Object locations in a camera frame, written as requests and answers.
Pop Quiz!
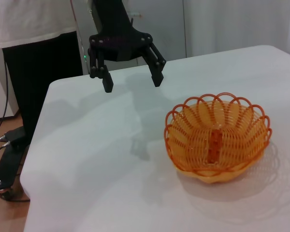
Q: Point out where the orange plastic woven basket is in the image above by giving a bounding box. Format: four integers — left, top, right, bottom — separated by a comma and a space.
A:
163, 91, 273, 186

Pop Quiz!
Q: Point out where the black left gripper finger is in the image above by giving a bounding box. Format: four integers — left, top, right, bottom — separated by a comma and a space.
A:
141, 42, 167, 87
87, 46, 115, 94

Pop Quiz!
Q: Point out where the person in white shirt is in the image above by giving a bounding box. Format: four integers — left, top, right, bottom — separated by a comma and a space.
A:
0, 0, 92, 148

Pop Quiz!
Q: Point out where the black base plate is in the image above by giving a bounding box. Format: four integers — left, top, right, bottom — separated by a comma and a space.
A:
0, 144, 31, 192

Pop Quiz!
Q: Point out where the long black cable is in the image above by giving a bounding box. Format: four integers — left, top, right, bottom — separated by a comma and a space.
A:
0, 59, 10, 143

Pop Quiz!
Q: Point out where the white cabinet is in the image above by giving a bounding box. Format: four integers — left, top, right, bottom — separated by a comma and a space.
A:
0, 31, 21, 121

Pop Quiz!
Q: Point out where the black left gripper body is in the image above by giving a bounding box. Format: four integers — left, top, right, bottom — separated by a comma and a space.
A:
88, 0, 153, 61

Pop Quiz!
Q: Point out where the small black connector box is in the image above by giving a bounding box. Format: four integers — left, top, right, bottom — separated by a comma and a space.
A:
3, 127, 28, 148

